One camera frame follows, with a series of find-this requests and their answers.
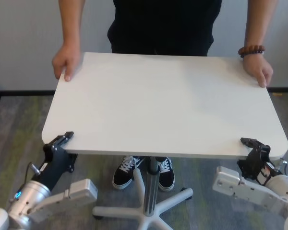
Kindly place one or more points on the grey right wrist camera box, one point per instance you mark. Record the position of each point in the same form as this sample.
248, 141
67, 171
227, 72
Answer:
228, 179

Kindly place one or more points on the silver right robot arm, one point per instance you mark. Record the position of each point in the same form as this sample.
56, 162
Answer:
283, 187

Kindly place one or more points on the person's right forearm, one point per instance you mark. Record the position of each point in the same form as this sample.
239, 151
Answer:
75, 24

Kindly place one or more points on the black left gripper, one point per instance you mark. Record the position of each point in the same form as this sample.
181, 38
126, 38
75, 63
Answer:
56, 163

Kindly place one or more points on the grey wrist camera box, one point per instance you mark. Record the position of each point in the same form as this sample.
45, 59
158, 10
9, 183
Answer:
81, 190
228, 179

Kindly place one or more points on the person's left hand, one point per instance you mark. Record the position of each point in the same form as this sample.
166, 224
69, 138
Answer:
256, 67

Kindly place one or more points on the white rolling table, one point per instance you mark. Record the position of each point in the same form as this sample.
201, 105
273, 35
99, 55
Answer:
158, 103

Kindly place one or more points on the black white-soled sneaker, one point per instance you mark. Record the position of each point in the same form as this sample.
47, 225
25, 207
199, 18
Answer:
166, 175
124, 177

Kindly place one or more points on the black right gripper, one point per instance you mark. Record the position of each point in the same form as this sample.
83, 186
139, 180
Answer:
255, 165

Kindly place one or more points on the person's right hand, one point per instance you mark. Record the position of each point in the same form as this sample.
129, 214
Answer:
67, 58

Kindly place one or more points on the black baseboard strip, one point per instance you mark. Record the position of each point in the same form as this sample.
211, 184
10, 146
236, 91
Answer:
21, 93

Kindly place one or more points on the person in black clothes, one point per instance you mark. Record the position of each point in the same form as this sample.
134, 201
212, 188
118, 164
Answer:
163, 26

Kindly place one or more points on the person's left forearm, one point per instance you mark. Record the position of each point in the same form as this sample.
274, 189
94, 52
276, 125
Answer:
253, 24

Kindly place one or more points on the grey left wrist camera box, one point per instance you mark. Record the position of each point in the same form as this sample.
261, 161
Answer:
81, 190

